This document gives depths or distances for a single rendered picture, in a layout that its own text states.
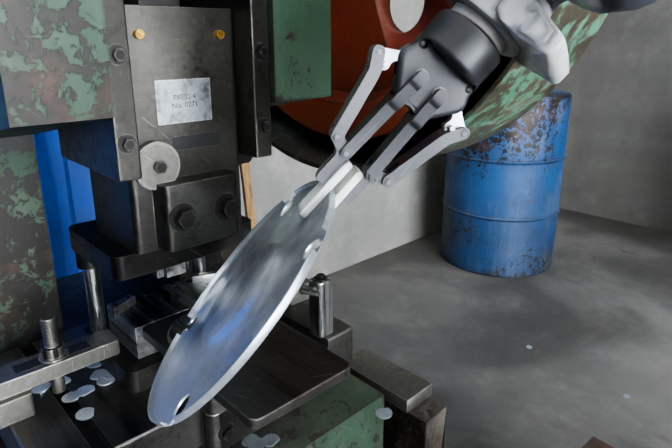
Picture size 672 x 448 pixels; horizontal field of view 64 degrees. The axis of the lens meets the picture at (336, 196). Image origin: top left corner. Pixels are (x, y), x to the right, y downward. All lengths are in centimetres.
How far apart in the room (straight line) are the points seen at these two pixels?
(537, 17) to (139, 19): 40
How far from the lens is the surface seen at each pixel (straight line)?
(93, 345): 79
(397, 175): 53
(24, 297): 93
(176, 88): 66
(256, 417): 58
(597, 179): 394
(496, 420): 188
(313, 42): 72
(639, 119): 381
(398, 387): 85
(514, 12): 51
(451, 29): 51
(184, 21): 67
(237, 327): 52
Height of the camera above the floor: 114
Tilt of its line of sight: 16 degrees down
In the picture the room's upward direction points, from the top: straight up
